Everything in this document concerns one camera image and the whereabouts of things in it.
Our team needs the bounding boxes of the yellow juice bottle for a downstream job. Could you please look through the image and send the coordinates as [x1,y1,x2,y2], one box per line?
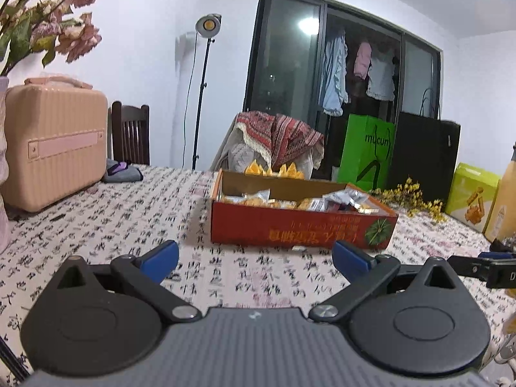
[484,150,516,242]

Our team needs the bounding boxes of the pink small suitcase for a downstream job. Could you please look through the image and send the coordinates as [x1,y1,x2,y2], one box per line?
[1,76,108,212]

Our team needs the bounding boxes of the studio lamp on stand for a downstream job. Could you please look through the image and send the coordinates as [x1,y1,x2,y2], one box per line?
[192,13,222,170]

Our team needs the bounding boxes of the hanging white garment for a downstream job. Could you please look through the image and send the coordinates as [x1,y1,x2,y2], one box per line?
[366,46,395,101]

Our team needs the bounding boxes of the dark wooden chair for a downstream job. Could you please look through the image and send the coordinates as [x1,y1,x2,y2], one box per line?
[111,101,150,165]

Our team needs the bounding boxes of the chair under cloth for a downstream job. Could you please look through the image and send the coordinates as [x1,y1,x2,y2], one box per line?
[208,122,323,179]

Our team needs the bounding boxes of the light green snack carton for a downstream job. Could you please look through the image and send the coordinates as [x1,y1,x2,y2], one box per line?
[445,163,500,233]

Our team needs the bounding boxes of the grey purple folded cloth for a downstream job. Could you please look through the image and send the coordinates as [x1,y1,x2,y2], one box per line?
[102,159,144,184]

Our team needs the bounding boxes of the hanging blue shirt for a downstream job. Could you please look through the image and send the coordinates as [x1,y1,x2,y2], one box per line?
[319,29,349,117]

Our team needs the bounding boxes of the gold crisp packet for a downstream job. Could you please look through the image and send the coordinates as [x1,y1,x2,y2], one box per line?
[220,190,270,207]

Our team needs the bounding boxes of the black paper shopping bag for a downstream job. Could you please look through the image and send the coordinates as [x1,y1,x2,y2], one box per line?
[386,113,461,203]

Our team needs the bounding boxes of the green paper shopping bag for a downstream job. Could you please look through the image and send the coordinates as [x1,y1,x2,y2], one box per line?
[337,114,395,191]

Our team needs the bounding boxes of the yellow flower branch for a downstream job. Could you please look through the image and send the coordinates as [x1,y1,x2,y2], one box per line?
[369,177,446,223]

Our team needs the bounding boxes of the orange cardboard snack box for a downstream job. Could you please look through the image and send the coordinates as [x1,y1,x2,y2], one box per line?
[210,170,398,250]

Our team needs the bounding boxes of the red blue silver snack bag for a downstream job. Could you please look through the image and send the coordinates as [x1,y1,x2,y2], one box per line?
[323,188,369,212]

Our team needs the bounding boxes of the hanging pink garment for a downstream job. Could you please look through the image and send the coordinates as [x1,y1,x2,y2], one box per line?
[353,41,372,80]

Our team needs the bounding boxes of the pink artificial flowers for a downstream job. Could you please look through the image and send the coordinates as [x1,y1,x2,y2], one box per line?
[1,0,102,77]

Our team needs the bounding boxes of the plate of orange slices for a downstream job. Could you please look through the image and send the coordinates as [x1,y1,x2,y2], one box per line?
[243,161,306,181]

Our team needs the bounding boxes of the calligraphy print tablecloth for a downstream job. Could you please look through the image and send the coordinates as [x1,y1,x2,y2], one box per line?
[0,163,516,376]

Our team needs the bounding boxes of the pale pink vase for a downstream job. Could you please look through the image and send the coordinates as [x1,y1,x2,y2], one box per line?
[0,76,11,252]

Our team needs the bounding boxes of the red patterned cloth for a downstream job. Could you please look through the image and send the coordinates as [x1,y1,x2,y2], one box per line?
[235,111,324,170]

